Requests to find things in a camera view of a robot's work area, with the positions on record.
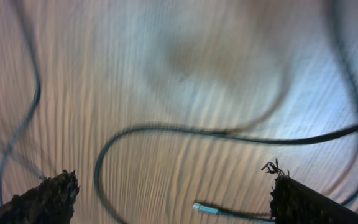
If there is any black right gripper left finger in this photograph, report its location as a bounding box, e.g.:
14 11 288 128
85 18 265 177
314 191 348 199
0 170 80 224

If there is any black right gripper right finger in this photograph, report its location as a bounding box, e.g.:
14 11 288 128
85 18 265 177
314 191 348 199
261 161 358 224

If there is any black cable small plug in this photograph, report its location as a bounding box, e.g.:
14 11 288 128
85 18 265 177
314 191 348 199
93 124 358 223

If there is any thin black cable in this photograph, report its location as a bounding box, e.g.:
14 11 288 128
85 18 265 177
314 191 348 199
0 0 42 208

